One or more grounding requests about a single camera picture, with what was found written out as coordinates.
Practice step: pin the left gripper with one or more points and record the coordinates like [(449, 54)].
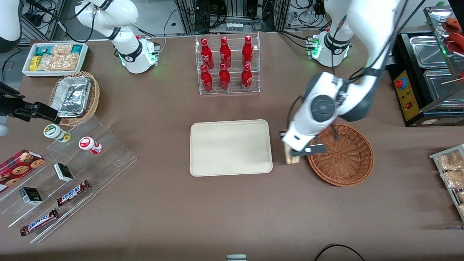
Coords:
[(282, 133)]

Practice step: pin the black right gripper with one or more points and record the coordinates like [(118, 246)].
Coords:
[(10, 104)]

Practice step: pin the triangle sandwich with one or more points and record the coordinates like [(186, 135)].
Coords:
[(290, 160)]

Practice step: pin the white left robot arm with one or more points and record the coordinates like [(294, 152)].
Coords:
[(366, 32)]

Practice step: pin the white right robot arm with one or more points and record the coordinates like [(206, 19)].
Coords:
[(127, 50)]

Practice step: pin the light wicker basket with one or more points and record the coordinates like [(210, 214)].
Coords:
[(95, 96)]

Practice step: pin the cream plastic tray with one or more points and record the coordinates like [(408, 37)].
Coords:
[(230, 148)]

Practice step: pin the brown wicker basket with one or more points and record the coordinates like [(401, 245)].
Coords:
[(348, 163)]

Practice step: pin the green cap yogurt bottle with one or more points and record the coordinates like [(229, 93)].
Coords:
[(54, 132)]

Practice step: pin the stacked foil trays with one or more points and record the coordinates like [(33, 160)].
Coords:
[(70, 96)]

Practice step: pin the yellow snack packet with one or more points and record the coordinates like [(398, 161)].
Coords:
[(35, 63)]

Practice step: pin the large clear cracker bag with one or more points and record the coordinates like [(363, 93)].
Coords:
[(59, 62)]

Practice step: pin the red cap yogurt bottle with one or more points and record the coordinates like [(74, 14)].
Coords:
[(88, 144)]

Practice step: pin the red cookie box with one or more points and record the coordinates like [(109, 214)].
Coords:
[(18, 168)]

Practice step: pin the small black box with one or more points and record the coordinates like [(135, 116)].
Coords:
[(63, 172), (30, 195)]

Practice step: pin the clear bag of crackers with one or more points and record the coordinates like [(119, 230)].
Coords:
[(61, 49)]

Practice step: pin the clear acrylic bottle rack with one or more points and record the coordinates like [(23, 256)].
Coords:
[(233, 90)]

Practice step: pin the red cola bottle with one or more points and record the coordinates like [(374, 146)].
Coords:
[(247, 52), (206, 81), (246, 79), (224, 79), (206, 54), (225, 53)]

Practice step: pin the white snack box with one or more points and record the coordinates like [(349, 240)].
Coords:
[(84, 58)]

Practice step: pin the small teal snack packet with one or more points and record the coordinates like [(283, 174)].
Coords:
[(76, 49)]

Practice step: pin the clear acrylic step display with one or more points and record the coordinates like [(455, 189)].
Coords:
[(108, 159)]

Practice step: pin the snickers bar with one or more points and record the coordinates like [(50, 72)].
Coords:
[(38, 223), (72, 193)]

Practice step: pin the white power strip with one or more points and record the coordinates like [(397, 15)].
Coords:
[(234, 26)]

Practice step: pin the black food warmer machine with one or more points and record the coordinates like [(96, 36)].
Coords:
[(406, 94)]

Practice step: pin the grey device edge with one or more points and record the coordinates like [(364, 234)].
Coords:
[(236, 257)]

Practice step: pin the steel warmer pan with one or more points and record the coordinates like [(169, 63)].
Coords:
[(427, 50), (440, 88)]

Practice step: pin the red sausage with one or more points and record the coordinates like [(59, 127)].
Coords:
[(458, 40), (454, 23)]

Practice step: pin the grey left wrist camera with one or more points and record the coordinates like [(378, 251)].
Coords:
[(315, 149)]

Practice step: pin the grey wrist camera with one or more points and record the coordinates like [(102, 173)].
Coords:
[(3, 129), (315, 149)]

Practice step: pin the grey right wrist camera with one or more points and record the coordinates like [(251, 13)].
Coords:
[(3, 129)]

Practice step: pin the aluminium frame rack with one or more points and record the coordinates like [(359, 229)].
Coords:
[(192, 16)]

